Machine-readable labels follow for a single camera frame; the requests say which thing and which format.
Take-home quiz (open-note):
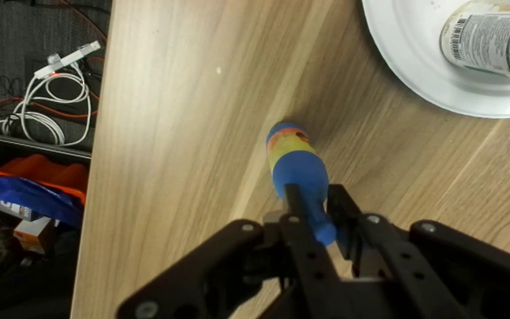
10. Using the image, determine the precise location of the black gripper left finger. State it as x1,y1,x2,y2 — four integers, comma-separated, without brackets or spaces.
282,182,331,280

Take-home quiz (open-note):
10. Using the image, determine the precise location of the white floor cable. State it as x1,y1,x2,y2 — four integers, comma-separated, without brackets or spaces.
0,39,103,149

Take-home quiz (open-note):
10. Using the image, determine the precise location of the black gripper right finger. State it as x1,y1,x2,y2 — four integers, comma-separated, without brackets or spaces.
326,182,381,280

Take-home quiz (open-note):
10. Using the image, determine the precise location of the small white orange box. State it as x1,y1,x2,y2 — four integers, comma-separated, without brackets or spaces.
11,214,55,257

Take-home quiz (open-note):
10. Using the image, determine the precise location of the white paper plate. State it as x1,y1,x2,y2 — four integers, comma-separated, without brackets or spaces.
360,0,510,120

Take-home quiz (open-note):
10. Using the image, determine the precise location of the blue toy bottle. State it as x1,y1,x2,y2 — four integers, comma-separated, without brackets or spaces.
264,120,338,248

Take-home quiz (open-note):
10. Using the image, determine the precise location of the white pill bottle with label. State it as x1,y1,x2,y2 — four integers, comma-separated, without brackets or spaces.
437,0,510,85

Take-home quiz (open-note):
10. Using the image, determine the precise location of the orange blue bag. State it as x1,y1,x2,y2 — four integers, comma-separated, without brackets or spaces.
0,154,90,230

